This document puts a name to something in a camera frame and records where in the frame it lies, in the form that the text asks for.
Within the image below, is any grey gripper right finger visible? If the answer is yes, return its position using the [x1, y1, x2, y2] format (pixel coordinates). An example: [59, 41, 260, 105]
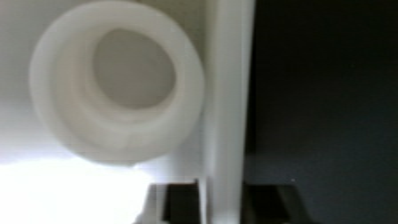
[240, 184, 310, 224]

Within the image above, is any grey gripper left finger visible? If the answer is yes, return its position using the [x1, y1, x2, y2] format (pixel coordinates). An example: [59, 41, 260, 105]
[137, 180, 201, 224]

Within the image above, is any white square tabletop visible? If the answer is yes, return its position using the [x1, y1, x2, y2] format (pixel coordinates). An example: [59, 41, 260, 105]
[0, 0, 256, 224]

